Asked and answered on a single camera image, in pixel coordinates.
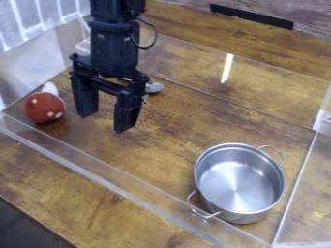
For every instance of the red white-spotted toy mushroom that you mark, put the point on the red white-spotted toy mushroom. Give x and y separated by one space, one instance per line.
44 105

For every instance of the yellow-handled metal spoon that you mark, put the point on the yellow-handled metal spoon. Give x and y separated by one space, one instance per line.
153 87

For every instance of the silver metal pot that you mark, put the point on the silver metal pot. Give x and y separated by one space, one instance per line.
239 182

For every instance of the black strip on table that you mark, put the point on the black strip on table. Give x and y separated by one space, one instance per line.
264 19

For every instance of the clear acrylic enclosure wall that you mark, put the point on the clear acrylic enclosure wall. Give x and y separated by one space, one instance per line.
110 189

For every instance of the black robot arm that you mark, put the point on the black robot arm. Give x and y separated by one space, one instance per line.
114 33

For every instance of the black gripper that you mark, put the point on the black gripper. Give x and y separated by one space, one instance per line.
124 83

